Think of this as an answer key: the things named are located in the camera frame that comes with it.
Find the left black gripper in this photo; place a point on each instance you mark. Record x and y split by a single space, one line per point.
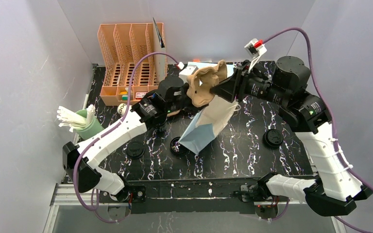
180 97

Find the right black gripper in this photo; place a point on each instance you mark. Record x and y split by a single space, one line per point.
240 84

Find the brown cardboard cup carrier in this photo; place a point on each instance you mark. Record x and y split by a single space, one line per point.
202 80

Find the light blue paper bag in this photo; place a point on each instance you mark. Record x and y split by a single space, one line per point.
207 124

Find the white paper coffee cup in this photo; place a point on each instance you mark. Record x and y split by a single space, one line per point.
122 108

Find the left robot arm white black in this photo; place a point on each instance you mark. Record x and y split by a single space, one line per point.
81 161

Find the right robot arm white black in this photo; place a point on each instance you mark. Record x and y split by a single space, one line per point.
334 191

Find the black cup upright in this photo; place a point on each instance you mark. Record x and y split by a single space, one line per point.
160 124

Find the small red white box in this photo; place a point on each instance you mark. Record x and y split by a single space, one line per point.
140 95

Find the grey folder in organizer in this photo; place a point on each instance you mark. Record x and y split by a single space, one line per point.
160 61

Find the black cup with shiny contents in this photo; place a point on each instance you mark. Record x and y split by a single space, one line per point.
176 148

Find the green yellow small items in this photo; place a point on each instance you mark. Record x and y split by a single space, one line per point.
124 94

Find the black lid right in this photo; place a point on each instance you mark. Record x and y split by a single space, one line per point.
272 139

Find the black lid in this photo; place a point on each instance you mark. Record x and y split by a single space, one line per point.
135 150
272 139

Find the black lid left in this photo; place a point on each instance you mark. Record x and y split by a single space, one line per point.
135 150

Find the orange plastic file organizer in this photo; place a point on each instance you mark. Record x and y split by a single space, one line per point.
127 50

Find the green straw holder cup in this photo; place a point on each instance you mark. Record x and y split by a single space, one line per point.
91 130

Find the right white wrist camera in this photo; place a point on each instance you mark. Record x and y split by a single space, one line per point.
255 49

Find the black base rail bar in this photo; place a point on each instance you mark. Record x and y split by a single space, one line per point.
194 195

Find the aluminium frame rail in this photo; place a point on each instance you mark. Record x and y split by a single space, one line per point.
64 211

